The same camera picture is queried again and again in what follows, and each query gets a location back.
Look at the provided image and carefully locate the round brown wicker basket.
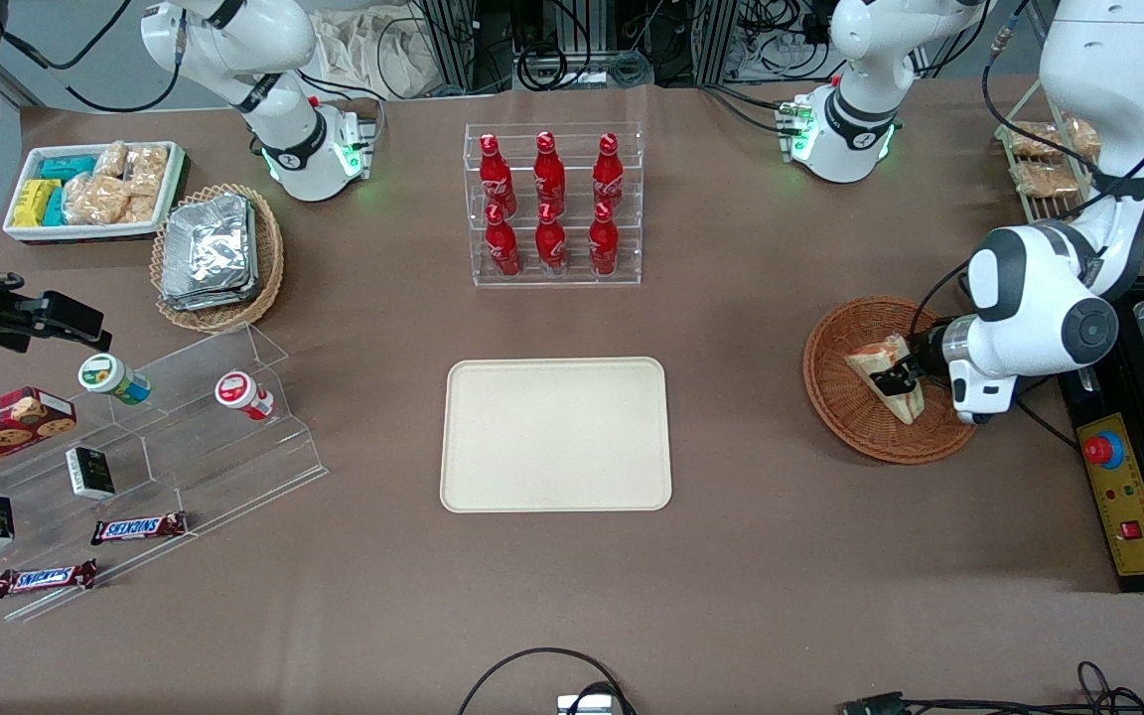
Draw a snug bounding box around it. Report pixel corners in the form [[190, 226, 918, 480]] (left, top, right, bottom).
[[802, 296, 980, 466]]

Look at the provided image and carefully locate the white rectangular snack bin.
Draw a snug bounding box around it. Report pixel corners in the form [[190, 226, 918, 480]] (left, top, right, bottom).
[[1, 139, 188, 245]]

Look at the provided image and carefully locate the black cable with connector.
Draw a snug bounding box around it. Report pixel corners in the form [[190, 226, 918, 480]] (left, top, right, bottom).
[[838, 660, 1144, 715]]

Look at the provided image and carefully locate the yellow snack pack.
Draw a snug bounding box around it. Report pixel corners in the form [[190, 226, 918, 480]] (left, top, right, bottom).
[[14, 179, 62, 228]]

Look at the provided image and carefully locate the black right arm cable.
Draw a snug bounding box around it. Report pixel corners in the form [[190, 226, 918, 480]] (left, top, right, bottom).
[[0, 0, 188, 113]]

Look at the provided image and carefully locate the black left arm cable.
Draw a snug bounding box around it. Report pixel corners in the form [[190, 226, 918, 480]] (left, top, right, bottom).
[[979, 0, 1144, 299]]

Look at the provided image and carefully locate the white wire bread rack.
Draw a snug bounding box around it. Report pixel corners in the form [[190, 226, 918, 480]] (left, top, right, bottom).
[[994, 77, 1144, 261]]

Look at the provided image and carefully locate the stack of foil containers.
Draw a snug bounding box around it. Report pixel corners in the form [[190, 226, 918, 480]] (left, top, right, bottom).
[[160, 194, 258, 312]]

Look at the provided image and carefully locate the triangle sandwich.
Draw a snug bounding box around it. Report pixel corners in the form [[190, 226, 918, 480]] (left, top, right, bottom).
[[845, 336, 927, 426]]

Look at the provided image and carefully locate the black coiled cable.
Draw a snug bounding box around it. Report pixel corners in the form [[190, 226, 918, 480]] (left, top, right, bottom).
[[517, 40, 575, 92]]

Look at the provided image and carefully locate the red-lidded yogurt cup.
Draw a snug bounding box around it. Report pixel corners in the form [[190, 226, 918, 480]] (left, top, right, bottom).
[[214, 370, 276, 422]]

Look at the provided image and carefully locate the green-lidded yogurt cup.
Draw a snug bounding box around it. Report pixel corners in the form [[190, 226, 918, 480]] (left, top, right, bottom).
[[77, 353, 152, 406]]

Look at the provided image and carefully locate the cream rectangular serving tray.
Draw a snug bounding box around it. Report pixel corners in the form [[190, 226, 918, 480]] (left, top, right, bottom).
[[440, 357, 673, 513]]

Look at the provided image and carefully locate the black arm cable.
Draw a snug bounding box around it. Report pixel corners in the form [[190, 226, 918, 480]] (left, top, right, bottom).
[[979, 0, 1144, 299], [0, 0, 188, 113]]

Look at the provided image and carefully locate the red cola bottle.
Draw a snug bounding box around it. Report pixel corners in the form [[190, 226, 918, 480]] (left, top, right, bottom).
[[587, 202, 621, 276], [485, 204, 521, 277], [478, 134, 516, 215], [592, 133, 626, 210], [534, 204, 569, 274], [533, 131, 567, 212]]

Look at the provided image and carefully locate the clear acrylic bottle rack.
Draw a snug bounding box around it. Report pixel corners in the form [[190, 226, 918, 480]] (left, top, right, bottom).
[[463, 121, 644, 289]]

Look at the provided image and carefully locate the wrapped bread pack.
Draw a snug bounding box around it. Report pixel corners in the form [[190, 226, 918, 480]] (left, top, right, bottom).
[[1012, 161, 1081, 200], [1006, 119, 1101, 162]]

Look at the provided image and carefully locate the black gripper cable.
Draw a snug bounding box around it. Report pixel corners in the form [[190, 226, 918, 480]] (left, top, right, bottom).
[[913, 260, 972, 336]]

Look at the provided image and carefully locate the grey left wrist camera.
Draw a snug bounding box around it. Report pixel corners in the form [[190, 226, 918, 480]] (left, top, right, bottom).
[[949, 369, 1018, 426]]

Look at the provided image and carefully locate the yellow control box, red button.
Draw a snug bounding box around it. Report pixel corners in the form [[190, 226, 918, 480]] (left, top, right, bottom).
[[1059, 372, 1144, 594]]

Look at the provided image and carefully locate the clear acrylic stepped stand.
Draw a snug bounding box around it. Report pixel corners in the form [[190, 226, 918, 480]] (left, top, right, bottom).
[[0, 323, 330, 623]]

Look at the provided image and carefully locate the beige cloth bag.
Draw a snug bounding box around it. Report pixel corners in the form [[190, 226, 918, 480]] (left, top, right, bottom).
[[312, 8, 440, 100]]

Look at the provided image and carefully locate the black looped cable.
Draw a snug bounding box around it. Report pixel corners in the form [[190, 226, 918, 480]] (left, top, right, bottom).
[[458, 647, 639, 715]]

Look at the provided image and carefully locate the brown Snickers bar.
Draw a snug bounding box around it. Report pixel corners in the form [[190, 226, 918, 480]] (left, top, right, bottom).
[[90, 511, 188, 546], [0, 559, 98, 599]]

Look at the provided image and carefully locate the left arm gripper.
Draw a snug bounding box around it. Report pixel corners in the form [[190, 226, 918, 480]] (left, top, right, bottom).
[[874, 316, 954, 398]]

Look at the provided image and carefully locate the oval tan wicker basket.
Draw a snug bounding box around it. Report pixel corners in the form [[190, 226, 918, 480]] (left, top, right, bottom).
[[150, 184, 285, 334]]

